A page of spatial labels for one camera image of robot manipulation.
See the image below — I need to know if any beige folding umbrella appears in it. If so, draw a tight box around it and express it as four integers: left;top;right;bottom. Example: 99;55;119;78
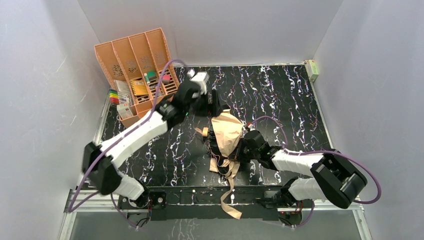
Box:
209;109;243;220

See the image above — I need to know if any yellow notebook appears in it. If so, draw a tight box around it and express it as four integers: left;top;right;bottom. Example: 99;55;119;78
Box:
130;78;149;97

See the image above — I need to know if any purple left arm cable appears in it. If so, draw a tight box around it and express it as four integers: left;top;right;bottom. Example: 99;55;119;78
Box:
67;58;190;229

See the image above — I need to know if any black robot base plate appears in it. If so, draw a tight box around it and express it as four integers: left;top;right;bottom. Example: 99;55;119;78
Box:
117;185;316;222

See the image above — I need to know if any green white box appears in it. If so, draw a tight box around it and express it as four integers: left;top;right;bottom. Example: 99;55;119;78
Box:
304;59;320;82

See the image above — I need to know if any green white glue stick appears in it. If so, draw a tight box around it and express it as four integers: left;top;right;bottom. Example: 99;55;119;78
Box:
143;73;150;85

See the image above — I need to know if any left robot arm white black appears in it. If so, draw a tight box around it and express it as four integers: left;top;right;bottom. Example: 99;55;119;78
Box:
81;80;223;202

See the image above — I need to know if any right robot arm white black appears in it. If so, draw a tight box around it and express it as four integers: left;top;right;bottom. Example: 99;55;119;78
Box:
233;130;368;209

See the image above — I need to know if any colourful marker set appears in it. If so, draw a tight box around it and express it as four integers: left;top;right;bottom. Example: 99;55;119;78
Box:
108;88;120;106

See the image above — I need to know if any white paper card pack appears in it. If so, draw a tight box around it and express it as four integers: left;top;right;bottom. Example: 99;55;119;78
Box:
114;79;131;96

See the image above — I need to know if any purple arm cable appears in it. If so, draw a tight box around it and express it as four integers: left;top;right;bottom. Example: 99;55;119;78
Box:
67;58;190;229
246;115;382;229

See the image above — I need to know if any orange plastic file organizer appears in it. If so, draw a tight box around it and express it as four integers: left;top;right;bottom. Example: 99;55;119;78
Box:
94;28;180;128

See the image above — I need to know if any white red small box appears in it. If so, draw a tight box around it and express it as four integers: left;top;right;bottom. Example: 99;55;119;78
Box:
116;103;134;120

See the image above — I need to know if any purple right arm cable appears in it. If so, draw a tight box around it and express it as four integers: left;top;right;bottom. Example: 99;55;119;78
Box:
246;115;382;229

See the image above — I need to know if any pink black eraser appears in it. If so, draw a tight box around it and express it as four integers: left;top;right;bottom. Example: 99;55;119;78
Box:
162;74;172;85

